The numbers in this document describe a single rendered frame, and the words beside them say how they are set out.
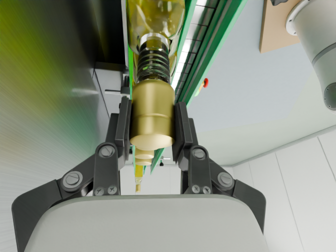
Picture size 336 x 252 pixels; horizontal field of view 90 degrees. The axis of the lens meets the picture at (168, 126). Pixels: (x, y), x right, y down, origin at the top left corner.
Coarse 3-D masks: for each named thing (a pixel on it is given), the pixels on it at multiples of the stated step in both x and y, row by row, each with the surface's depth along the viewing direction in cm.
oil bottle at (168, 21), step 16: (128, 0) 15; (144, 0) 15; (160, 0) 15; (176, 0) 16; (128, 16) 15; (144, 16) 15; (160, 16) 15; (176, 16) 15; (128, 32) 17; (144, 32) 15; (160, 32) 15; (176, 32) 16; (176, 48) 19
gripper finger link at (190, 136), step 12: (180, 108) 12; (180, 120) 12; (192, 120) 13; (180, 132) 11; (192, 132) 12; (180, 144) 11; (192, 144) 12; (180, 156) 12; (180, 168) 12; (216, 168) 11; (216, 180) 10; (228, 180) 10
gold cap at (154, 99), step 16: (144, 80) 13; (160, 80) 13; (144, 96) 12; (160, 96) 12; (144, 112) 11; (160, 112) 12; (144, 128) 11; (160, 128) 11; (144, 144) 13; (160, 144) 13
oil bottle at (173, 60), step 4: (176, 52) 22; (136, 56) 20; (172, 56) 21; (176, 56) 21; (136, 60) 20; (172, 60) 21; (176, 60) 21; (136, 64) 20; (172, 64) 21; (136, 68) 21; (172, 68) 21; (136, 72) 21; (172, 72) 21; (172, 76) 22
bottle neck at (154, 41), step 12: (144, 36) 15; (156, 36) 15; (144, 48) 15; (156, 48) 15; (168, 48) 17; (144, 60) 14; (156, 60) 14; (168, 60) 15; (144, 72) 14; (156, 72) 13; (168, 72) 14
